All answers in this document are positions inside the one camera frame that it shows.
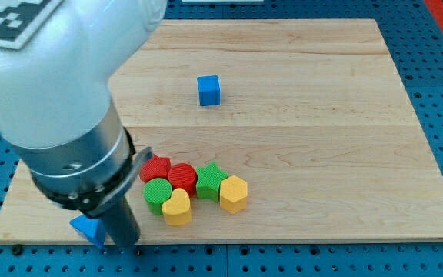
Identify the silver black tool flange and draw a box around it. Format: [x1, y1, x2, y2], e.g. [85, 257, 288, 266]
[14, 104, 153, 219]

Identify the red star block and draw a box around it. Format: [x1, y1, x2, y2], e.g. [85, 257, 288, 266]
[139, 155, 172, 183]

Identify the yellow heart block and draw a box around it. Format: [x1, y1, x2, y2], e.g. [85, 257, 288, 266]
[162, 189, 192, 226]

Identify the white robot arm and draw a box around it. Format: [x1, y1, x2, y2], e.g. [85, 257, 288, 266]
[0, 0, 167, 247]

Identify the wooden board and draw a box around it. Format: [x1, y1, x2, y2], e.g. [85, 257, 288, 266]
[0, 18, 443, 246]

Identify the fiducial marker tag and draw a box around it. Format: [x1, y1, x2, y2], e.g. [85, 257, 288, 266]
[0, 0, 62, 50]

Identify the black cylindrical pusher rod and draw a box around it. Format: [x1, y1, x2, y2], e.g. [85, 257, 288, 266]
[99, 197, 140, 246]

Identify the green star block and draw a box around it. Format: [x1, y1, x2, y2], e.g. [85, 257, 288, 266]
[195, 162, 228, 202]

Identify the yellow hexagon block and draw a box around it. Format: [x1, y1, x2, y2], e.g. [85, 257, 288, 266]
[219, 175, 248, 214]

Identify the blue cube block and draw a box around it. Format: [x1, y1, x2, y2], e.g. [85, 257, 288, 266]
[197, 75, 221, 106]

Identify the green cylinder block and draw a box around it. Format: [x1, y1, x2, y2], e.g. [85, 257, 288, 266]
[143, 178, 172, 215]

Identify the red cylinder block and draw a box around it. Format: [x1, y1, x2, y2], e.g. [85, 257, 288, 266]
[168, 163, 198, 198]

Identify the blue triangle block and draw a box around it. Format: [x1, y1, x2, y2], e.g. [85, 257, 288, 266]
[69, 215, 106, 249]

